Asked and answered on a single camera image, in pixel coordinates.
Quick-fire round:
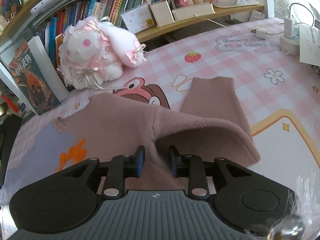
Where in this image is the purple and pink sweater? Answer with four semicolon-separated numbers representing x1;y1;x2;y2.
53;77;260;190

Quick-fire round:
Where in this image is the pink checkered table mat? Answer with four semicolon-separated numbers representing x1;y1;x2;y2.
1;23;319;205

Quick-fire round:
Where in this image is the white pink plush bunny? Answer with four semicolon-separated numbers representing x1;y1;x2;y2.
57;16;146;90

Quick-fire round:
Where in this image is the wooden desk shelf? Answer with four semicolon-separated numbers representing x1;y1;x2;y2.
136;3;264;43

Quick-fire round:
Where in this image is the Harry Potter book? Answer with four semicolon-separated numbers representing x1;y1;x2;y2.
1;36;69;115

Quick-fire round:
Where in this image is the white power strip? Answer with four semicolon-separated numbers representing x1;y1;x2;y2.
279;35;300;56

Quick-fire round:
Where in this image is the white pen holder box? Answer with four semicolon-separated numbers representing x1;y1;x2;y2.
150;1;175;27

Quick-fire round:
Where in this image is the row of standing books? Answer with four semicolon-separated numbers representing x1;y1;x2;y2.
31;0;164;63

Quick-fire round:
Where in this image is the white charger plug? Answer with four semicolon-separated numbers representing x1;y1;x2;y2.
283;17;296;39

